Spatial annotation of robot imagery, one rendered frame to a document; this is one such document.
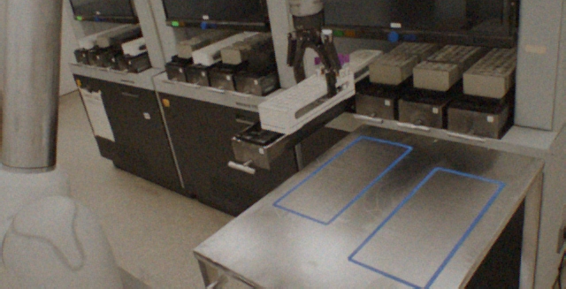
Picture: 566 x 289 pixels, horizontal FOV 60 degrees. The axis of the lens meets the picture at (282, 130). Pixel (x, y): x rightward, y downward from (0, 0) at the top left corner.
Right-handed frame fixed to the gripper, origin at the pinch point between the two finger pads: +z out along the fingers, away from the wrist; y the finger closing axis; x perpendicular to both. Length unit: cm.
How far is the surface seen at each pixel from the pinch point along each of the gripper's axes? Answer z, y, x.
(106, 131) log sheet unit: 58, -182, 20
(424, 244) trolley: 10, 49, -34
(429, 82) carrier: 7.3, 18.4, 29.6
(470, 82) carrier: 5.9, 30.5, 29.7
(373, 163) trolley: 10.0, 26.7, -14.6
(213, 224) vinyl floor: 91, -92, 17
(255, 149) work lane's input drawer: 12.7, -8.6, -18.4
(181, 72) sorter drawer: 13, -92, 21
